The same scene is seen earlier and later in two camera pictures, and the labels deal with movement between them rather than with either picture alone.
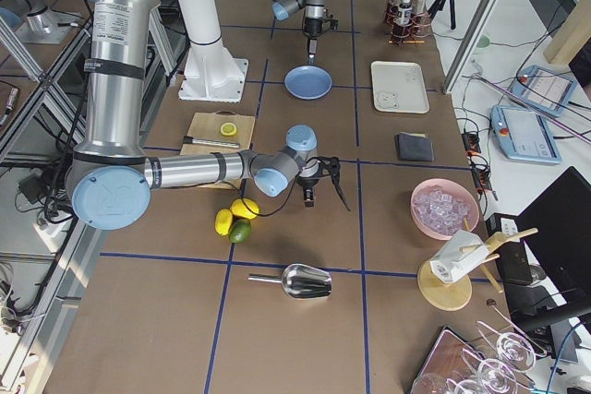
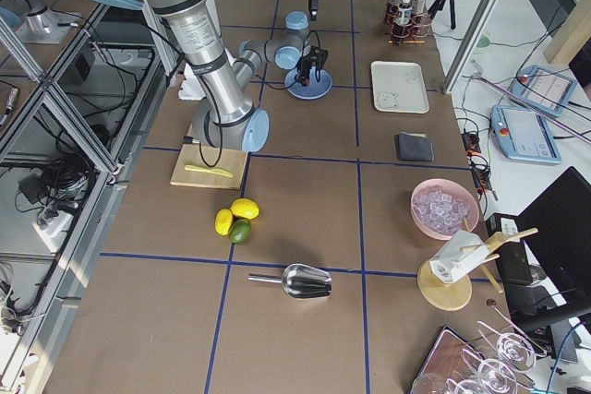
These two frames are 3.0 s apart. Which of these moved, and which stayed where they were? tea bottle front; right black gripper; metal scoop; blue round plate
Moved: right black gripper
Stayed: tea bottle front; blue round plate; metal scoop
